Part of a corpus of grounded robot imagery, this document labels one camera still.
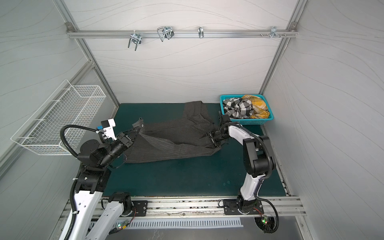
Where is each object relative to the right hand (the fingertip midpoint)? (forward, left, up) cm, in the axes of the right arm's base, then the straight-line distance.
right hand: (203, 138), depth 89 cm
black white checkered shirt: (+28, -25, -2) cm, 38 cm away
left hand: (-11, +26, +26) cm, 38 cm away
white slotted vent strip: (-43, +29, -10) cm, 53 cm away
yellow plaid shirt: (+27, -40, 0) cm, 48 cm away
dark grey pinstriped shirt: (+7, +12, -9) cm, 17 cm away
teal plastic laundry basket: (+18, -39, -4) cm, 43 cm away
